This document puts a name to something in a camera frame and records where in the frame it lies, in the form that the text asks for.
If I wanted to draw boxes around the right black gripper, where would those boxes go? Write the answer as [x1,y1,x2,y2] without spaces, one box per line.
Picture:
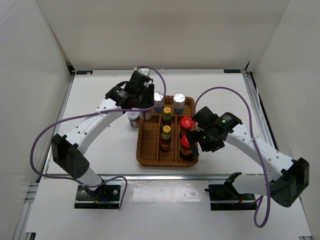
[185,127,225,159]

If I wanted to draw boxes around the silver lid spice jar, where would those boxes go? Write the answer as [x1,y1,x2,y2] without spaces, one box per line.
[153,91,164,114]
[173,93,186,114]

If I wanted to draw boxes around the red lid chili jar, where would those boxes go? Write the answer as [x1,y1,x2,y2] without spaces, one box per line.
[179,116,196,138]
[179,135,194,162]

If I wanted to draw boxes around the purple lid jar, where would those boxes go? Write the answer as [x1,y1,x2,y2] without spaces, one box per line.
[127,111,140,128]
[142,109,153,120]

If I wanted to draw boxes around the sauce bottle yellow cap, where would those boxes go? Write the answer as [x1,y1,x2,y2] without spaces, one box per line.
[160,107,172,130]
[159,125,172,152]

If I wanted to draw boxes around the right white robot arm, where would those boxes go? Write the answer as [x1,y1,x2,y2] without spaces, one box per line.
[186,107,310,208]

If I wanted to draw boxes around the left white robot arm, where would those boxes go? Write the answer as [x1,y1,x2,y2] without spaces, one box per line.
[51,83,155,200]

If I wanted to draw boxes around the woven wicker divided basket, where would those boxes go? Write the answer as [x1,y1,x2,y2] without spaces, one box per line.
[136,96,199,168]

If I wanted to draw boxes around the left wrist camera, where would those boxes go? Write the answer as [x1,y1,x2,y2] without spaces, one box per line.
[124,70,153,97]

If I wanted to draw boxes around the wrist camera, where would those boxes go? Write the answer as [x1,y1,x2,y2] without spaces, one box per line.
[124,70,153,97]
[192,106,219,130]

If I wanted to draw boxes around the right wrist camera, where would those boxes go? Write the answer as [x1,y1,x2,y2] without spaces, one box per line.
[192,106,219,130]

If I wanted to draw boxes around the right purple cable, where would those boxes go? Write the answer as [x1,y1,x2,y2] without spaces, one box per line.
[194,86,272,228]

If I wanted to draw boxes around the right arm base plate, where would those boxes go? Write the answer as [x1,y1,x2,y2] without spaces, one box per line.
[204,184,257,211]

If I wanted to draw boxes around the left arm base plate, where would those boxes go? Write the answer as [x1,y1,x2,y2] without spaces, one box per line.
[74,180,122,210]

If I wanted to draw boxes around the aluminium table rail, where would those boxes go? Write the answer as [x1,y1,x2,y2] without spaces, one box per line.
[52,173,264,181]

